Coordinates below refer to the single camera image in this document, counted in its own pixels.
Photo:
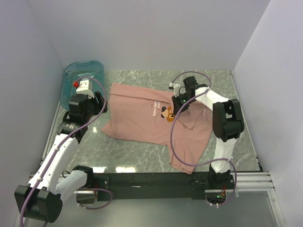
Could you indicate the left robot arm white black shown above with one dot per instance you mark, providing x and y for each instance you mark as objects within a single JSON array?
[{"x": 44, "y": 195}]

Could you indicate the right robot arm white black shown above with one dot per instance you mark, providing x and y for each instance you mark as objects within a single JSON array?
[{"x": 227, "y": 125}]

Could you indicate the pink printed t shirt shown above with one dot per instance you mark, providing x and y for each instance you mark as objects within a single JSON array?
[{"x": 146, "y": 115}]

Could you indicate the teal plastic bin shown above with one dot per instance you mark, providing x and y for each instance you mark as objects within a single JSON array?
[{"x": 93, "y": 69}]

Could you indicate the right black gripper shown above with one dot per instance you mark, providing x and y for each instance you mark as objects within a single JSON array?
[{"x": 176, "y": 104}]

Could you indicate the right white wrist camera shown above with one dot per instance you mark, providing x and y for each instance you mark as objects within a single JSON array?
[{"x": 176, "y": 88}]

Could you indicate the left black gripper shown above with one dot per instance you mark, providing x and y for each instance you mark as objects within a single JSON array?
[{"x": 99, "y": 105}]

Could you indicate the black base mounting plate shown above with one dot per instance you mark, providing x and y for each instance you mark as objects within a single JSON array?
[{"x": 122, "y": 186}]

